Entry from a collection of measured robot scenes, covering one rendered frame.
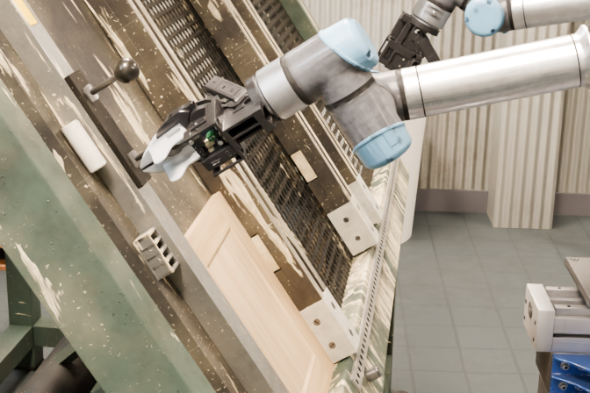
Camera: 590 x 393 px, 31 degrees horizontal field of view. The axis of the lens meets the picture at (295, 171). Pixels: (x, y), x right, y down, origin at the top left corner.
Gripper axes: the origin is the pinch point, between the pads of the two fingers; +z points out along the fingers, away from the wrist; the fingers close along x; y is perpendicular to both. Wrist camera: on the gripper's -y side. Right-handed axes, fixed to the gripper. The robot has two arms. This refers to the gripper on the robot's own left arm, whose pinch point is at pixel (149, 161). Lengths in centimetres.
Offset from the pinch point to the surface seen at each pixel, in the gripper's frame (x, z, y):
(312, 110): 66, 5, -106
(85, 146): -3.3, 9.7, -8.5
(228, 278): 34.5, 10.6, -14.8
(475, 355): 228, 29, -165
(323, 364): 65, 10, -19
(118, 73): -9.7, -1.3, -9.8
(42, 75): -13.3, 10.5, -15.9
